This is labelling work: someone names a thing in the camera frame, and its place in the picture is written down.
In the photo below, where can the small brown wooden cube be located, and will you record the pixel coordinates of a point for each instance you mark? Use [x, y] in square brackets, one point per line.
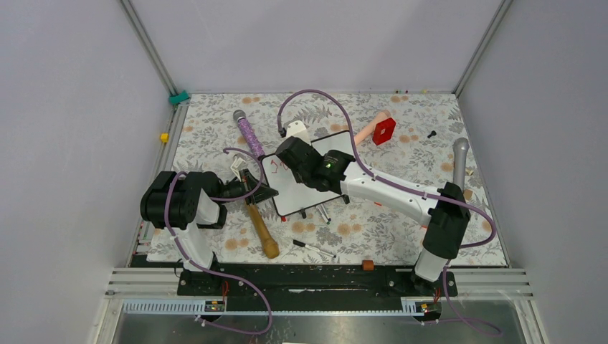
[368, 265]

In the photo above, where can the teal corner clip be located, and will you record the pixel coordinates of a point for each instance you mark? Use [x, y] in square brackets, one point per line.
[178, 98]

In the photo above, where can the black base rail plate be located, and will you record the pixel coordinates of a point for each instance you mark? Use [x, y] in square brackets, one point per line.
[307, 287]

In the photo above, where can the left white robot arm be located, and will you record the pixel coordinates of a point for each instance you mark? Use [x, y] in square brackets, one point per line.
[187, 204]

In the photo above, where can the purple glitter microphone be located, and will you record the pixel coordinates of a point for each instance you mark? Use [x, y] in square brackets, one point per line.
[248, 133]

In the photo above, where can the small tan wooden block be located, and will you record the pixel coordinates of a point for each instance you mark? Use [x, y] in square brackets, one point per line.
[467, 193]

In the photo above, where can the pink toy microphone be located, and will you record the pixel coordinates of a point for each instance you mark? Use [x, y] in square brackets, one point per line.
[370, 128]

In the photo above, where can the silver grey microphone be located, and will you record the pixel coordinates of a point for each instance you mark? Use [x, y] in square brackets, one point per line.
[460, 148]

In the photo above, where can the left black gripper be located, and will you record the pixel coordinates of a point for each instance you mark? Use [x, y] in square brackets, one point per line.
[248, 180]

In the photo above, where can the green capped marker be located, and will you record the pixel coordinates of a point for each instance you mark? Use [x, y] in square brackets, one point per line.
[324, 214]

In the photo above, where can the black capped marker front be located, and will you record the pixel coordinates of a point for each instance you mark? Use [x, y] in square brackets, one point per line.
[315, 249]

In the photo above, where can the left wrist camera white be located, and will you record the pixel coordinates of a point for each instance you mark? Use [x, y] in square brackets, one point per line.
[237, 165]

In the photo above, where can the red square block with hole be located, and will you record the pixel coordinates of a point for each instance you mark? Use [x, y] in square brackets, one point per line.
[383, 131]

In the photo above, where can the white whiteboard black frame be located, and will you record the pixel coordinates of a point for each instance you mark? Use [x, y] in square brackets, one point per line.
[295, 197]

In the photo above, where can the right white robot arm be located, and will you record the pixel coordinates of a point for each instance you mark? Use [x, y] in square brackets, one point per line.
[440, 209]

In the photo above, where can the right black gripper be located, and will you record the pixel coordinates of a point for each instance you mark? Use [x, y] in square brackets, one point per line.
[297, 176]

